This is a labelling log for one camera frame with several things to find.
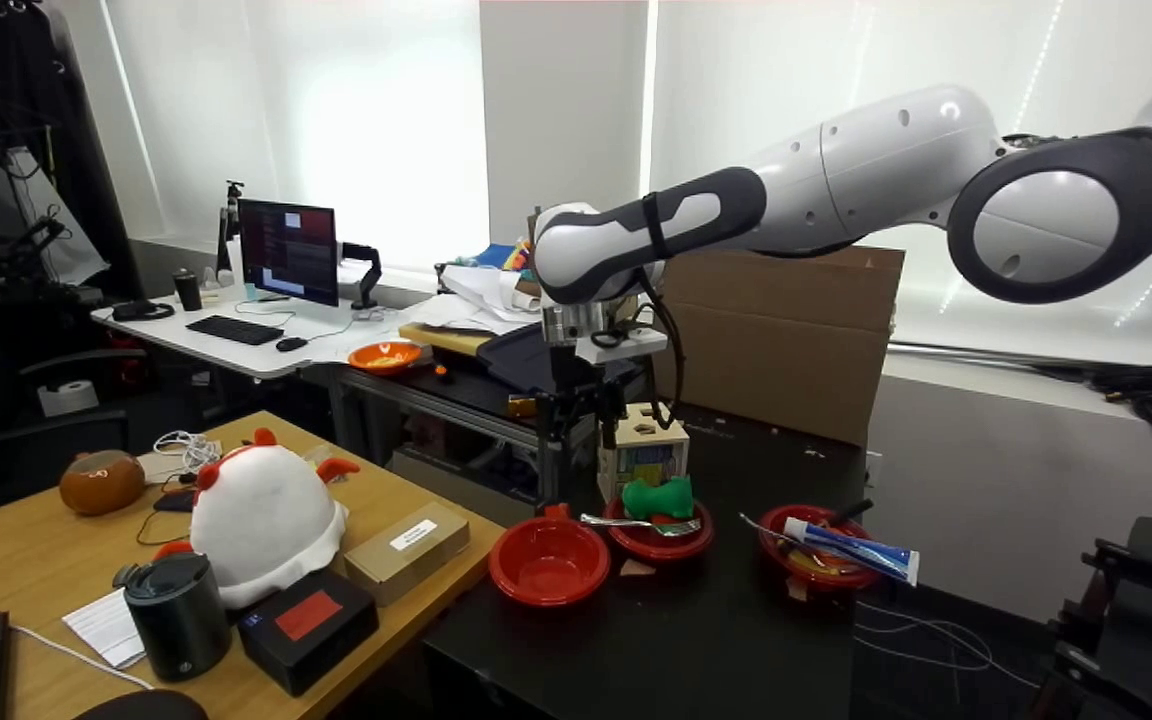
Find stack of white papers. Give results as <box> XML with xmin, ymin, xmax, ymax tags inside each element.
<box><xmin>435</xmin><ymin>260</ymin><xmax>547</xmax><ymax>337</ymax></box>

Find large brown cardboard box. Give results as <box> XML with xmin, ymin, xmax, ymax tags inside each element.
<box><xmin>653</xmin><ymin>245</ymin><xmax>909</xmax><ymax>451</ymax></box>

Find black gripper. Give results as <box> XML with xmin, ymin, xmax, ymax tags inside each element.
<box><xmin>546</xmin><ymin>337</ymin><xmax>650</xmax><ymax>464</ymax></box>

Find white desk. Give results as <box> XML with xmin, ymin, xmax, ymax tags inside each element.
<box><xmin>90</xmin><ymin>282</ymin><xmax>472</xmax><ymax>383</ymax></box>

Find wooden desk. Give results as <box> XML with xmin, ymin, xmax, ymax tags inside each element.
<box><xmin>0</xmin><ymin>406</ymin><xmax>517</xmax><ymax>720</ymax></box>

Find black cup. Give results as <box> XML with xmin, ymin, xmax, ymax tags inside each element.
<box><xmin>171</xmin><ymin>263</ymin><xmax>207</xmax><ymax>314</ymax></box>

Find orange fruit toy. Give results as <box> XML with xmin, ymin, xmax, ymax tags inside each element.
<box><xmin>786</xmin><ymin>552</ymin><xmax>849</xmax><ymax>593</ymax></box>

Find white spoon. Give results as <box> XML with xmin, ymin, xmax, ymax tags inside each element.
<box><xmin>575</xmin><ymin>513</ymin><xmax>709</xmax><ymax>540</ymax></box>

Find brown football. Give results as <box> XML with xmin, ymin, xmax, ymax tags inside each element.
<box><xmin>56</xmin><ymin>446</ymin><xmax>147</xmax><ymax>521</ymax></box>

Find hanging dark clothes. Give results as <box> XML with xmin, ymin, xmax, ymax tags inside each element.
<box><xmin>0</xmin><ymin>0</ymin><xmax>112</xmax><ymax>292</ymax></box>

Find red plastic bowl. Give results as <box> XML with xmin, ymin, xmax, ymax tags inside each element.
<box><xmin>483</xmin><ymin>498</ymin><xmax>615</xmax><ymax>611</ymax></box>

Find white paper sheet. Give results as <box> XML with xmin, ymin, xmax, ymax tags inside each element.
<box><xmin>62</xmin><ymin>582</ymin><xmax>147</xmax><ymax>671</ymax></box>

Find clear plastic bag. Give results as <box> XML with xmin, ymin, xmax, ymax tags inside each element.
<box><xmin>132</xmin><ymin>426</ymin><xmax>229</xmax><ymax>492</ymax></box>

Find black office chair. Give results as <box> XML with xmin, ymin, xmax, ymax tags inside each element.
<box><xmin>0</xmin><ymin>275</ymin><xmax>142</xmax><ymax>523</ymax></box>

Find red bowl with toothpaste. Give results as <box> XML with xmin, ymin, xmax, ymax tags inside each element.
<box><xmin>758</xmin><ymin>498</ymin><xmax>879</xmax><ymax>599</ymax></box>

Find black mug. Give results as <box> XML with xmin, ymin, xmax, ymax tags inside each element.
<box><xmin>112</xmin><ymin>548</ymin><xmax>235</xmax><ymax>682</ymax></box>

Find black clamp rack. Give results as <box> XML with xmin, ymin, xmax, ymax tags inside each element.
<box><xmin>1042</xmin><ymin>514</ymin><xmax>1152</xmax><ymax>720</ymax></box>

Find green plush toy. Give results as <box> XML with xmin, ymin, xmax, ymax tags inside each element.
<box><xmin>620</xmin><ymin>470</ymin><xmax>700</xmax><ymax>523</ymax></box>

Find large black oval mouse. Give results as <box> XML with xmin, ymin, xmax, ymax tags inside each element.
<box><xmin>73</xmin><ymin>689</ymin><xmax>212</xmax><ymax>720</ymax></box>

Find computer monitor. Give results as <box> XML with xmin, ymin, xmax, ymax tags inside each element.
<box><xmin>235</xmin><ymin>196</ymin><xmax>343</xmax><ymax>311</ymax></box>

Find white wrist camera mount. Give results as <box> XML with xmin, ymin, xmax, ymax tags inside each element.
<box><xmin>571</xmin><ymin>323</ymin><xmax>673</xmax><ymax>371</ymax></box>

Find flat tan cardboard box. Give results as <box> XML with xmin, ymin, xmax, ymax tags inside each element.
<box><xmin>338</xmin><ymin>498</ymin><xmax>472</xmax><ymax>603</ymax></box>

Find wooden shape sorter box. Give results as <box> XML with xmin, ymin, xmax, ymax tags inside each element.
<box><xmin>593</xmin><ymin>400</ymin><xmax>697</xmax><ymax>513</ymax></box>

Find red bowl with spoon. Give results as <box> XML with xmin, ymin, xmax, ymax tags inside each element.
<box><xmin>600</xmin><ymin>495</ymin><xmax>722</xmax><ymax>569</ymax></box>

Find thin white stick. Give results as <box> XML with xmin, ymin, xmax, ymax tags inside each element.
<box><xmin>736</xmin><ymin>507</ymin><xmax>794</xmax><ymax>543</ymax></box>

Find grey metal table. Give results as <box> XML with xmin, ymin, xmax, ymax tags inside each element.
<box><xmin>340</xmin><ymin>364</ymin><xmax>609</xmax><ymax>504</ymax></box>

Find black desk keyboard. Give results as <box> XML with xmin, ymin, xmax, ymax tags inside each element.
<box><xmin>186</xmin><ymin>311</ymin><xmax>290</xmax><ymax>346</ymax></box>

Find white blue toothpaste tube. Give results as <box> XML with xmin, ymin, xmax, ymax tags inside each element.
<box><xmin>779</xmin><ymin>514</ymin><xmax>924</xmax><ymax>593</ymax></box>

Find orange bowl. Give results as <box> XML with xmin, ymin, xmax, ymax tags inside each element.
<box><xmin>343</xmin><ymin>338</ymin><xmax>435</xmax><ymax>383</ymax></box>

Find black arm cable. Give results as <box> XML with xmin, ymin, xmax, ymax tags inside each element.
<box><xmin>638</xmin><ymin>270</ymin><xmax>688</xmax><ymax>431</ymax></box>

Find black headset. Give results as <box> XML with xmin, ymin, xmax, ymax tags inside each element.
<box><xmin>109</xmin><ymin>295</ymin><xmax>175</xmax><ymax>323</ymax></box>

